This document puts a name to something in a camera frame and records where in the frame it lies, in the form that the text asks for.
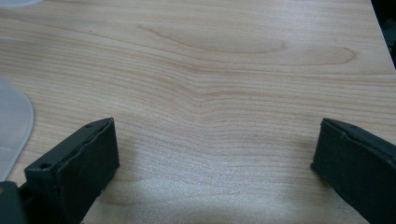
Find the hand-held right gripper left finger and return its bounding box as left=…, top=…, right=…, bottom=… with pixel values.
left=23, top=117, right=120, bottom=224

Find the translucent white plastic sheet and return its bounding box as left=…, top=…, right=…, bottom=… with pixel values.
left=0, top=0, right=43, bottom=8
left=0, top=77, right=35, bottom=182

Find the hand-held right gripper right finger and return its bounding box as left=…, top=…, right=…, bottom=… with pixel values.
left=310, top=117, right=396, bottom=224

